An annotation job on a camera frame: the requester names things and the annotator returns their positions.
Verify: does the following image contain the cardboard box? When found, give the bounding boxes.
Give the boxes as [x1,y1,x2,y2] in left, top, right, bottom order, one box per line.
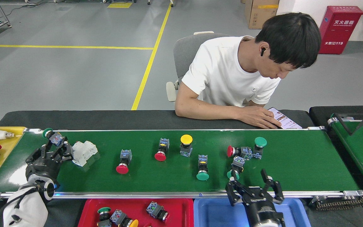
[245,0,279,29]

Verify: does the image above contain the smartphone with lit screen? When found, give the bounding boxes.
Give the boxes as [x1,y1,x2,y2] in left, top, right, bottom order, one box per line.
[268,107,302,130]

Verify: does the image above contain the grey office chair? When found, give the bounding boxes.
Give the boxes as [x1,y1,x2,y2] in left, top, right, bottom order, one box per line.
[166,31,232,102]

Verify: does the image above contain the red plastic bin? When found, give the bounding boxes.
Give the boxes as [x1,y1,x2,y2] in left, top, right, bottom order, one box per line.
[78,199,194,227]

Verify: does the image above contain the person's right hand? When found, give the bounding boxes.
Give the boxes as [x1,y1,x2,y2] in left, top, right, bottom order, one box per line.
[237,106,282,129]

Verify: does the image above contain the green feeder conveyor belt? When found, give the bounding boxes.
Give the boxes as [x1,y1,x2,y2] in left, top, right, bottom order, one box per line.
[327,113,363,193]

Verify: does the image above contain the red fire extinguisher box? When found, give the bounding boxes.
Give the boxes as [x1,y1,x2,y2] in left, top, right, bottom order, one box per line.
[319,6,363,55]

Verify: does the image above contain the person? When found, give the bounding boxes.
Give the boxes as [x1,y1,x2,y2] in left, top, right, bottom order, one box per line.
[175,12,322,119]

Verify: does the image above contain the long green conveyor belt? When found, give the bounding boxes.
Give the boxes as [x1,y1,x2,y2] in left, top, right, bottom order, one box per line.
[0,127,363,207]

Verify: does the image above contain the black cable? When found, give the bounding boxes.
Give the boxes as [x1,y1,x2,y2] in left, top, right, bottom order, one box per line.
[334,110,363,137]

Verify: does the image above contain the yellow plastic tray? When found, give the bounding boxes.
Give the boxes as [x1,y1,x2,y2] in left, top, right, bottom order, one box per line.
[0,127,27,193]

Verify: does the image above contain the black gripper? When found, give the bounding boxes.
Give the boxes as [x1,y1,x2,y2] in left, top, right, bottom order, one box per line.
[25,136,74,186]
[225,169,285,227]

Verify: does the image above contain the white circuit breaker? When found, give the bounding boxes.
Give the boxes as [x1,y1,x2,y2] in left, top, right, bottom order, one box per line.
[71,141,99,167]

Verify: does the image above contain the blue plastic bin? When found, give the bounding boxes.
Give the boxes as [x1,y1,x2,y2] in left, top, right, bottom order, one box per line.
[193,198,312,227]

